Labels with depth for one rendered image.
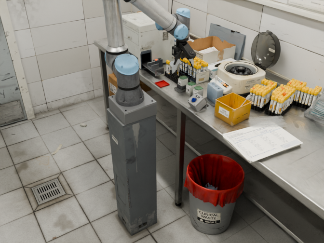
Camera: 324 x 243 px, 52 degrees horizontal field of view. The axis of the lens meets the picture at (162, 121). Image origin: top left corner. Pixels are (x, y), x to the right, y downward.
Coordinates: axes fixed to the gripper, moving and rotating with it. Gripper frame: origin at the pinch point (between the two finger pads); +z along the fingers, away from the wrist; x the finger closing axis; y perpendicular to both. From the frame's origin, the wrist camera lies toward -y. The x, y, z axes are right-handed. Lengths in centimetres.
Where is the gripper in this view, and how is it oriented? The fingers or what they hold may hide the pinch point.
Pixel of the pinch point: (183, 71)
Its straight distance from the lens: 198.0
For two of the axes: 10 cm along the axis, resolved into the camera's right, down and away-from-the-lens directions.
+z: 0.0, 8.3, 5.5
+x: -8.3, 3.1, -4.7
